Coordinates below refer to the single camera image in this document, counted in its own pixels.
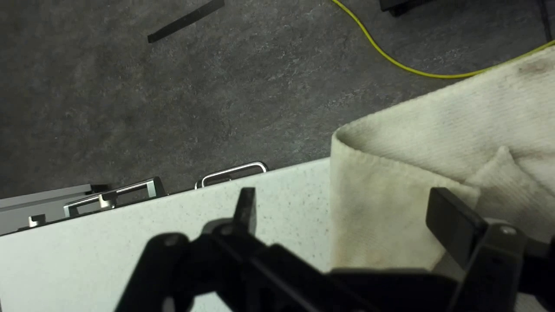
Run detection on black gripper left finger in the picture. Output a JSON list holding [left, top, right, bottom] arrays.
[[114, 185, 326, 312]]

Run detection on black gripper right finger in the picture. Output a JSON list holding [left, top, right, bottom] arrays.
[[425, 187, 555, 312]]

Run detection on stained beige towel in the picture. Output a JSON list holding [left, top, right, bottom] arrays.
[[328, 40, 555, 276]]

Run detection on black floor tape strip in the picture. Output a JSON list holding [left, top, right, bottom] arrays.
[[145, 0, 227, 45]]

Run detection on silver drawer handle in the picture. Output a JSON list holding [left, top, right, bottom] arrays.
[[194, 161, 270, 191], [59, 177, 168, 220]]

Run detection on yellow floor cable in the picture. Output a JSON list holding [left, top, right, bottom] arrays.
[[329, 0, 555, 83]]

